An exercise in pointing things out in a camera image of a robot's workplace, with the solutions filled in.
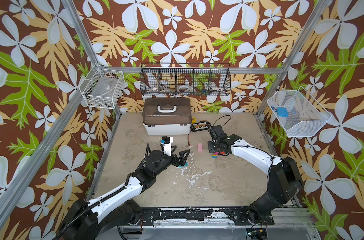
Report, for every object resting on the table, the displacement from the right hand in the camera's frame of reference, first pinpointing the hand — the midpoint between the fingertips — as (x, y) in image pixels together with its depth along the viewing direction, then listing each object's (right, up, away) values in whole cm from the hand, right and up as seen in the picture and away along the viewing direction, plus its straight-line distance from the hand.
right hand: (211, 145), depth 90 cm
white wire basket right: (+48, +18, -8) cm, 52 cm away
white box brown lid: (-27, +18, +1) cm, 32 cm away
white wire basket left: (-65, +34, -4) cm, 73 cm away
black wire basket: (-16, +43, +8) cm, 47 cm away
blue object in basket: (+41, +20, -4) cm, 46 cm away
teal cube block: (+3, -8, +5) cm, 10 cm away
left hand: (-18, +1, -15) cm, 23 cm away
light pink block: (-6, -2, +9) cm, 11 cm away
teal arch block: (-16, -6, -21) cm, 27 cm away
